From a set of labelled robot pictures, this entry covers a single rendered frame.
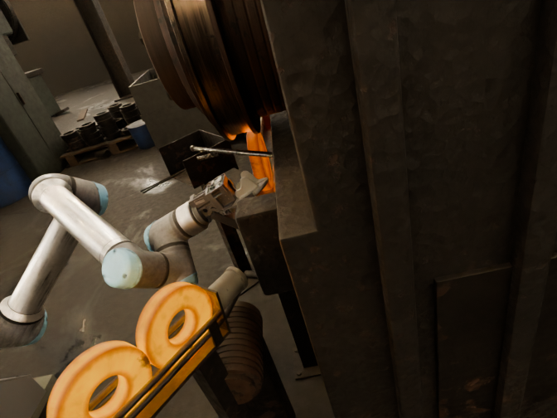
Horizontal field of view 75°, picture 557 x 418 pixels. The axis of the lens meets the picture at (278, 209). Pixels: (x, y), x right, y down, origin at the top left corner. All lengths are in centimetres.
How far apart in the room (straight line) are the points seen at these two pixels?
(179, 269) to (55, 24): 1144
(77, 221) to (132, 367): 53
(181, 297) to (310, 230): 28
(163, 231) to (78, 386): 50
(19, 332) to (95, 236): 78
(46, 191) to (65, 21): 1089
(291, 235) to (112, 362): 33
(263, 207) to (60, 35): 1160
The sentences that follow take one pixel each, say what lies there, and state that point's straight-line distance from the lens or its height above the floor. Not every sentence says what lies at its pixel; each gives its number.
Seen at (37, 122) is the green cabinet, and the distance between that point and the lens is 474.
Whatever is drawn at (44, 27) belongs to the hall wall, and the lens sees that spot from 1235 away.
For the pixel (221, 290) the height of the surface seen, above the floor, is 69.
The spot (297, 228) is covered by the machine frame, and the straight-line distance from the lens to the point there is 54.
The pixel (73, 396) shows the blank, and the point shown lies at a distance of 64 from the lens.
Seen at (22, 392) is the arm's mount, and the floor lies 21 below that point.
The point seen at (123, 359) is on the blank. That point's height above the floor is 75.
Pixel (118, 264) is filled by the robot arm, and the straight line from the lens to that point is 89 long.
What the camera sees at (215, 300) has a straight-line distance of 73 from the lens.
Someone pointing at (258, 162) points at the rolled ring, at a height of 78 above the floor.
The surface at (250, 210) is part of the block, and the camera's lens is 76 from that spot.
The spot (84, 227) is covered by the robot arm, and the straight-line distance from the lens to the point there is 106.
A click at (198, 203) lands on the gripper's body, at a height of 75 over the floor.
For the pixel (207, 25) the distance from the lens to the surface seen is 69.
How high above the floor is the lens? 118
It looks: 31 degrees down
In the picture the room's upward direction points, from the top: 17 degrees counter-clockwise
